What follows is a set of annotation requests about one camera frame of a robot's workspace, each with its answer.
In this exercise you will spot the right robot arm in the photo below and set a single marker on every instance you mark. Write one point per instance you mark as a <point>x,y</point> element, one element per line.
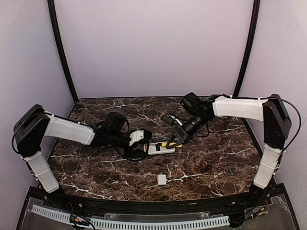
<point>271,111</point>

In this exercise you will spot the black corner frame post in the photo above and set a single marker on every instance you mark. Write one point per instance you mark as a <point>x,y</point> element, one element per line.
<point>248,47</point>
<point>60,48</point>

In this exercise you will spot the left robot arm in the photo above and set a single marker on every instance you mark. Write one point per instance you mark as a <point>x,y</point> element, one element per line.
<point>37,123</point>

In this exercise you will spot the white cable duct left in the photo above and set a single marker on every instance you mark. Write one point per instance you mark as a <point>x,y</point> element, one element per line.
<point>52,214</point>

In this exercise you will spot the black front mounting rail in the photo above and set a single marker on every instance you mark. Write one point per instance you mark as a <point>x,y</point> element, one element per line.
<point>238,207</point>

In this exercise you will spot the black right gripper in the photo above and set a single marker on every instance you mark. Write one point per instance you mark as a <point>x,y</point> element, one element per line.
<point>180,133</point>

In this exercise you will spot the black corner frame post right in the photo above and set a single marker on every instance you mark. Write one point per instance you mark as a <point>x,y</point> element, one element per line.
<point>248,47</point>

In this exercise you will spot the yellow handled screwdriver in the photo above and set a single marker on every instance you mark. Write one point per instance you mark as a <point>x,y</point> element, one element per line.
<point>171,144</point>

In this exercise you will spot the black corner frame post left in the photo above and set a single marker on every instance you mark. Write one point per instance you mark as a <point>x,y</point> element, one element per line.
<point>60,48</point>

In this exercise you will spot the white battery cover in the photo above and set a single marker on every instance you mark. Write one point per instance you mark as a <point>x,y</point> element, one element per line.
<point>161,179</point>

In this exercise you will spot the white remote control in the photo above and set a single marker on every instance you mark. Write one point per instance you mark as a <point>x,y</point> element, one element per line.
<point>154,149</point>

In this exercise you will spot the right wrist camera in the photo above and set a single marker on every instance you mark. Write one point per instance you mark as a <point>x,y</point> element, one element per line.
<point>172,119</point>

